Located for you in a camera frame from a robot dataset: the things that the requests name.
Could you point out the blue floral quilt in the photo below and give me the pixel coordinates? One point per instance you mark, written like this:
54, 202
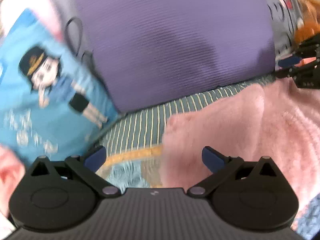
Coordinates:
140, 127

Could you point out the purple mat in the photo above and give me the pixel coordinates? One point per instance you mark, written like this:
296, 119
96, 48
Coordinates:
175, 42

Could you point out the salmon pink cloth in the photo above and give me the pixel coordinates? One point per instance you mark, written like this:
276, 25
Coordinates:
10, 175

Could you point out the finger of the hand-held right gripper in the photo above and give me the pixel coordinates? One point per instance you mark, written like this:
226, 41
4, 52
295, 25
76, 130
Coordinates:
290, 61
305, 77

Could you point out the pink fluffy garment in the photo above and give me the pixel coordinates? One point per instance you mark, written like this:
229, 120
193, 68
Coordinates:
250, 130

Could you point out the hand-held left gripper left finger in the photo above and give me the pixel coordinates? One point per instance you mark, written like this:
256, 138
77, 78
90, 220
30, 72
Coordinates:
95, 156

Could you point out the red panda plush toy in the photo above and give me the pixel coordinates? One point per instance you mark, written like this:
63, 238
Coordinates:
307, 25

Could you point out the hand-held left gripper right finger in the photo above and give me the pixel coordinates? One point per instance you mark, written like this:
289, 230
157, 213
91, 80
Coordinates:
212, 156

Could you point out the blue cartoon pillow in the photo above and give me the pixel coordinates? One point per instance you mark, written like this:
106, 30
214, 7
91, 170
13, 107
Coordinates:
50, 92

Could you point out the pink plush toy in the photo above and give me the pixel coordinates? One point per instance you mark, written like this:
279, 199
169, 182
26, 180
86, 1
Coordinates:
32, 2

